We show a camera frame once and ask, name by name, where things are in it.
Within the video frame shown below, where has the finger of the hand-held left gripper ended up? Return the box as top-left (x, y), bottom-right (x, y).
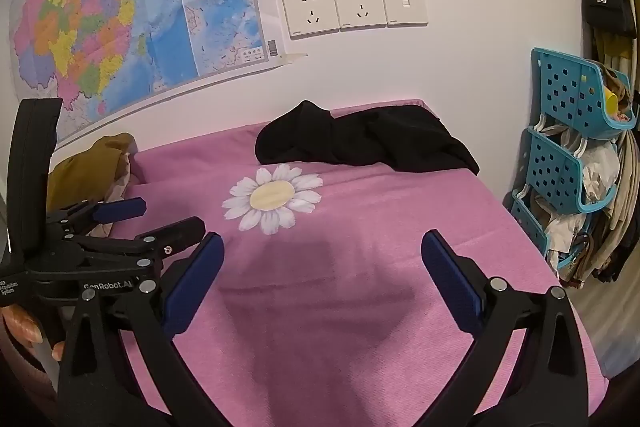
top-left (75, 216), bottom-right (207, 275)
top-left (46, 198), bottom-right (148, 238)

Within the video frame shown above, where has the mustard folded cloth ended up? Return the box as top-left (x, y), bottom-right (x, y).
top-left (47, 133), bottom-right (137, 212)

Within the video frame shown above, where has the pink printed bed sheet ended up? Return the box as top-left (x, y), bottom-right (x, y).
top-left (117, 98), bottom-right (608, 427)

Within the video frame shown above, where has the beige folded cloth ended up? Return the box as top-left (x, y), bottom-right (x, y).
top-left (89, 152), bottom-right (147, 238)

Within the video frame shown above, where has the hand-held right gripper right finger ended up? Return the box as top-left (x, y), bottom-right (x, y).
top-left (420, 229), bottom-right (591, 427)

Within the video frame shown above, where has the black handbag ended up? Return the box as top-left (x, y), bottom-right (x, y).
top-left (582, 0), bottom-right (638, 38)

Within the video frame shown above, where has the white crumpled cloth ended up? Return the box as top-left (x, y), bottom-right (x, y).
top-left (545, 207), bottom-right (586, 268)
top-left (580, 139), bottom-right (621, 202)

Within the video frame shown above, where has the white wall socket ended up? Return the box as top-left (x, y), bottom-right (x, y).
top-left (332, 0), bottom-right (387, 32)
top-left (281, 0), bottom-right (339, 40)

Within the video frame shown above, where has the teal plastic basket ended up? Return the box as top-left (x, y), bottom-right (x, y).
top-left (507, 189), bottom-right (576, 270)
top-left (522, 127), bottom-right (618, 214)
top-left (531, 48), bottom-right (638, 140)

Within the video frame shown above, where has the black buttoned jacket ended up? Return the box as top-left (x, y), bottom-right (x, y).
top-left (255, 99), bottom-right (481, 175)

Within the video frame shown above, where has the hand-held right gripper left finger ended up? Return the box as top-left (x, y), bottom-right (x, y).
top-left (56, 231), bottom-right (226, 427)

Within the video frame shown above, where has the person's left hand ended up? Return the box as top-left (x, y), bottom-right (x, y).
top-left (0, 306), bottom-right (68, 364)

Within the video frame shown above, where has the colourful wall map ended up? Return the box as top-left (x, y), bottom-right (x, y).
top-left (0, 0), bottom-right (293, 145)

